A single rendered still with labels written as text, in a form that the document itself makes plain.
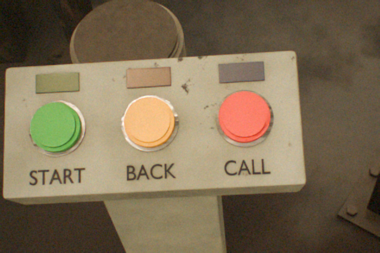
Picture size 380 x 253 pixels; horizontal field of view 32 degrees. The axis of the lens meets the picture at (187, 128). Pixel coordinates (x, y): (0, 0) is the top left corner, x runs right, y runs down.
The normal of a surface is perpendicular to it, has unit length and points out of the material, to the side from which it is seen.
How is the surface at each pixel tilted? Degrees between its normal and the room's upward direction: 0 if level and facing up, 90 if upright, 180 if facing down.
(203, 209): 90
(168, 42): 0
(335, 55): 0
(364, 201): 0
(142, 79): 20
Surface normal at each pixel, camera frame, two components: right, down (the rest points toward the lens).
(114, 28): -0.08, -0.53
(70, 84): -0.07, -0.21
